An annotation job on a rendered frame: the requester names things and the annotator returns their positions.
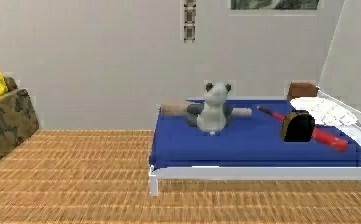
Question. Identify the white bed with blue cover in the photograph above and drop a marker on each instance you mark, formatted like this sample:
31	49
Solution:
241	146

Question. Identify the tan wooden baseball bat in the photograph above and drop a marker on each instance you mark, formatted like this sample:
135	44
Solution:
174	109

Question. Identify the white pillow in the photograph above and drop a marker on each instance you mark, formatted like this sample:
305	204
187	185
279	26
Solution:
324	111

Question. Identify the tall narrow framed picture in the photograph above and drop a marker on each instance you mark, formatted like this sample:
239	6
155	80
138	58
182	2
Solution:
189	20

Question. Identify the camouflage patterned armchair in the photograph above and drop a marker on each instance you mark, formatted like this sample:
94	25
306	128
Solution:
8	123

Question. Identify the black clock radio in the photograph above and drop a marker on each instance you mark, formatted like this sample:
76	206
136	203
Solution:
298	126

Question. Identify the grey white teddy bear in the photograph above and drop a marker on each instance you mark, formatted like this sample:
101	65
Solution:
212	113

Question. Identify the dark green framed picture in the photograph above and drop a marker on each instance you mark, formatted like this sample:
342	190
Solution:
274	4

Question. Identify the brown wooden box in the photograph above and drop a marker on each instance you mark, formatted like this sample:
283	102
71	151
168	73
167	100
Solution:
303	90

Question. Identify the red baseball bat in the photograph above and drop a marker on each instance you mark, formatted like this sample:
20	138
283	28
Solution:
328	137

